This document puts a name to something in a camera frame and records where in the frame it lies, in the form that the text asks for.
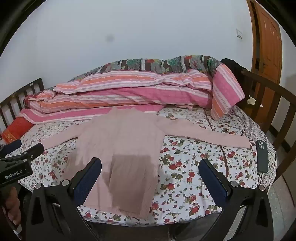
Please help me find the dark cloth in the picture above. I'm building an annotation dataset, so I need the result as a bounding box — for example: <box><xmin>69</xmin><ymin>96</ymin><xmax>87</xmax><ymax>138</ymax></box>
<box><xmin>220</xmin><ymin>58</ymin><xmax>248</xmax><ymax>81</ymax></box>

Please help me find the wooden door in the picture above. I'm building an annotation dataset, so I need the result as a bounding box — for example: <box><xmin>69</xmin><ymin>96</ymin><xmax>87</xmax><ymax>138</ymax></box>
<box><xmin>247</xmin><ymin>0</ymin><xmax>283</xmax><ymax>127</ymax></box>

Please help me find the pink striped quilt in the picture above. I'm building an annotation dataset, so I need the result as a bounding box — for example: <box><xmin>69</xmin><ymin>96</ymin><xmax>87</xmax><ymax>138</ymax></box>
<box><xmin>20</xmin><ymin>64</ymin><xmax>245</xmax><ymax>126</ymax></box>

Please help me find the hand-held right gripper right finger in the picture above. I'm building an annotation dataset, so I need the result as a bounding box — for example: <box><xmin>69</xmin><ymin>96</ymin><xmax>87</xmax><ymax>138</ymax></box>
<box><xmin>198</xmin><ymin>159</ymin><xmax>278</xmax><ymax>241</ymax></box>

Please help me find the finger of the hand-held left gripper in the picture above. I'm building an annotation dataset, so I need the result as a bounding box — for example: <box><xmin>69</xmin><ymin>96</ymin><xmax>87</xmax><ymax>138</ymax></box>
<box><xmin>0</xmin><ymin>143</ymin><xmax>44</xmax><ymax>164</ymax></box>
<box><xmin>0</xmin><ymin>139</ymin><xmax>23</xmax><ymax>156</ymax></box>

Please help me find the red pillow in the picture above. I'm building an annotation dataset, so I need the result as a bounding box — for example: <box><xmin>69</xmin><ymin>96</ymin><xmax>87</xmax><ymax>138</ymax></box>
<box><xmin>1</xmin><ymin>116</ymin><xmax>34</xmax><ymax>143</ymax></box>

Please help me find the black cable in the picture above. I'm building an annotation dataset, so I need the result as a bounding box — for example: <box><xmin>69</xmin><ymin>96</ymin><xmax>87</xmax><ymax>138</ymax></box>
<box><xmin>231</xmin><ymin>109</ymin><xmax>255</xmax><ymax>142</ymax></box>

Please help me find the floral bed sheet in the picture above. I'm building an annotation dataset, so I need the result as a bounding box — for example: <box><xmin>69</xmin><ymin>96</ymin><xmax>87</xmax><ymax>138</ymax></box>
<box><xmin>7</xmin><ymin>105</ymin><xmax>277</xmax><ymax>226</ymax></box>

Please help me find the dark smartphone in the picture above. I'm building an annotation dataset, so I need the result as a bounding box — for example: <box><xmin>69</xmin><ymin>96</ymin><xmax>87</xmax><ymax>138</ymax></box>
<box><xmin>255</xmin><ymin>140</ymin><xmax>269</xmax><ymax>174</ymax></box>

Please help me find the person's left hand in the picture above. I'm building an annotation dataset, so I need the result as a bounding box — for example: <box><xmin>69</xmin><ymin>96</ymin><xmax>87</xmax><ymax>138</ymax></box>
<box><xmin>4</xmin><ymin>187</ymin><xmax>22</xmax><ymax>226</ymax></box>

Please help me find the dark wooden footboard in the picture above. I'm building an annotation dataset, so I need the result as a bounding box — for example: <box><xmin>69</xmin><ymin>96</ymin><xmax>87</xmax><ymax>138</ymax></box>
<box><xmin>240</xmin><ymin>70</ymin><xmax>296</xmax><ymax>179</ymax></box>

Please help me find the pink knit sweater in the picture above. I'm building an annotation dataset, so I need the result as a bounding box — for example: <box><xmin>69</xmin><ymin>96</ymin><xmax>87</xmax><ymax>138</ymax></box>
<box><xmin>41</xmin><ymin>106</ymin><xmax>251</xmax><ymax>219</ymax></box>

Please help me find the patchwork floral blanket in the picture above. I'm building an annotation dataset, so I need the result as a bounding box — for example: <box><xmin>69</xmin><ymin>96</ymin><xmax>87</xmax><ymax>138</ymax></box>
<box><xmin>67</xmin><ymin>55</ymin><xmax>223</xmax><ymax>81</ymax></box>

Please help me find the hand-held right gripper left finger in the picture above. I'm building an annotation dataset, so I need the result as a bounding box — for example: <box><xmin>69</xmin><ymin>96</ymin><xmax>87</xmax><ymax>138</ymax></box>
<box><xmin>25</xmin><ymin>157</ymin><xmax>102</xmax><ymax>241</ymax></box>

